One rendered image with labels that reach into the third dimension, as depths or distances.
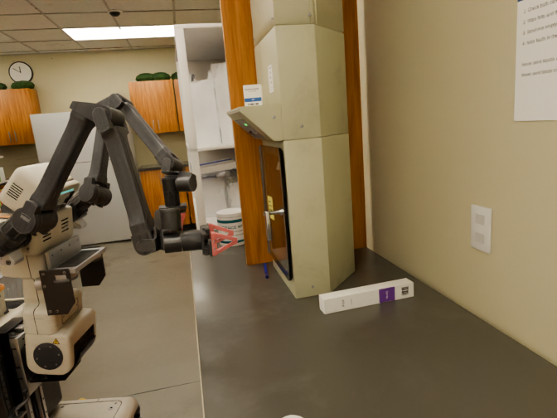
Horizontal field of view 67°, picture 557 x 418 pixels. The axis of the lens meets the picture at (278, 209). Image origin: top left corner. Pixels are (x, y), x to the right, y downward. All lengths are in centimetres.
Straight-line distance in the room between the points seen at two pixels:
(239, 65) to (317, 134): 47
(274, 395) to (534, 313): 59
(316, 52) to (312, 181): 35
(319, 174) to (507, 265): 53
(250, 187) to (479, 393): 99
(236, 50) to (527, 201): 102
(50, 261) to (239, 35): 100
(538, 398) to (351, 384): 33
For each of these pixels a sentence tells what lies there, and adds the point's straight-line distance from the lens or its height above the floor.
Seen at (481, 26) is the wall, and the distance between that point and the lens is 116.
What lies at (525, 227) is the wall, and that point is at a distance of 107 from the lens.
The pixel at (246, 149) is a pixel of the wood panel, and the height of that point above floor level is 137.
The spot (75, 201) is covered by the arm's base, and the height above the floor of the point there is 122.
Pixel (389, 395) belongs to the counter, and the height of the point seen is 94.
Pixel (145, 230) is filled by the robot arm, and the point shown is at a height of 119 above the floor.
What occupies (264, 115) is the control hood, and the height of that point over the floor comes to 148.
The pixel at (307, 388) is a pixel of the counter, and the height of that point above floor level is 94.
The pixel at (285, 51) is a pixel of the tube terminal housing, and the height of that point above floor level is 164.
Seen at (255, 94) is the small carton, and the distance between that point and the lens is 123.
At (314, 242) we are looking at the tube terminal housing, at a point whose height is 111.
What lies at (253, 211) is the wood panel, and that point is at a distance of 157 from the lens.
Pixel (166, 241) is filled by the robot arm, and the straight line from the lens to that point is 122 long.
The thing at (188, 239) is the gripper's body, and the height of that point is 116.
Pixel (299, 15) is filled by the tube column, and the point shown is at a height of 173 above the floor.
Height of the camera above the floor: 146
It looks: 12 degrees down
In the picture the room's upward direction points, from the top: 5 degrees counter-clockwise
